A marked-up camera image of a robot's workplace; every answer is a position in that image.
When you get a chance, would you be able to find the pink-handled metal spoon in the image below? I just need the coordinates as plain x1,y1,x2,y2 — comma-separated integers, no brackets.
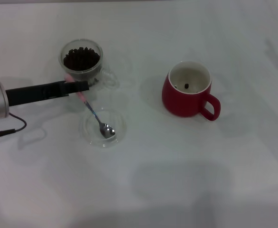
64,74,117,139

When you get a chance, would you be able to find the black cable with plug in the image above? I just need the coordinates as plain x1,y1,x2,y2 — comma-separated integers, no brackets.
0,113,28,138

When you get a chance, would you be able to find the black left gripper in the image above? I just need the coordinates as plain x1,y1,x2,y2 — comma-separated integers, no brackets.
5,80,91,107

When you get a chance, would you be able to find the red ceramic mug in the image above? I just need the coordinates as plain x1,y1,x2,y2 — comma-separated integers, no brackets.
161,60,222,122

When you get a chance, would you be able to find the coffee beans pile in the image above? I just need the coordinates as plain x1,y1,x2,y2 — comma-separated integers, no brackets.
63,46,101,72

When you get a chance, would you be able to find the small scooped coffee bean portion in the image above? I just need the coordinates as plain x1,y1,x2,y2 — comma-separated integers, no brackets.
173,83,201,94

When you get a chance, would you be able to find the double-wall glass cup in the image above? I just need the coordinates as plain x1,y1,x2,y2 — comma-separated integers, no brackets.
58,38,118,90

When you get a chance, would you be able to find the round clear glass saucer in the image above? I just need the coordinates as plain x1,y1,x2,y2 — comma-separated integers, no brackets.
79,106,128,149

